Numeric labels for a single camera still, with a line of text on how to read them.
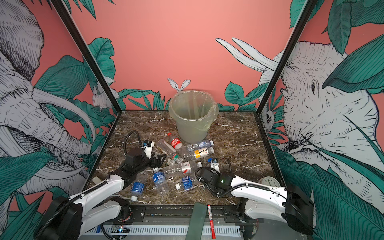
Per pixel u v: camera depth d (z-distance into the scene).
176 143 0.95
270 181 0.82
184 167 0.84
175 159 0.90
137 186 0.77
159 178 0.80
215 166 0.73
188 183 0.80
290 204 0.41
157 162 0.76
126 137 1.05
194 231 0.69
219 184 0.55
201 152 0.91
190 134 1.00
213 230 0.69
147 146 0.75
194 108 1.04
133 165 0.65
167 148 0.98
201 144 1.00
